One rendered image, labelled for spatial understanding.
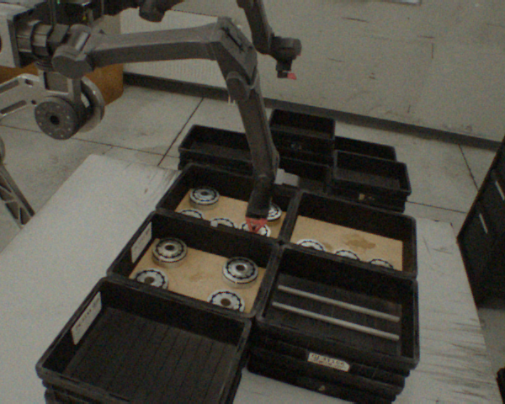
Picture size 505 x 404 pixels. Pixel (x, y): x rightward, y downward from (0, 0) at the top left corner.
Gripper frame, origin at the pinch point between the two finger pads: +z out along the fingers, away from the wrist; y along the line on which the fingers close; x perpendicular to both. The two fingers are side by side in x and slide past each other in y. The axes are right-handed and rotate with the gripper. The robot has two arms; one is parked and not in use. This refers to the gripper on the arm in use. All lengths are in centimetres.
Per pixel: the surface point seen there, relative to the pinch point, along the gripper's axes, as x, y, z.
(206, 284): 9.5, -21.2, 7.4
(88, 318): 34, -45, 4
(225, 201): 12.2, 19.0, 6.0
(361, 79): -60, 287, 33
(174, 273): 19.2, -19.8, 7.9
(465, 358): -71, -20, 16
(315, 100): -26, 289, 62
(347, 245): -31.0, 7.3, 4.2
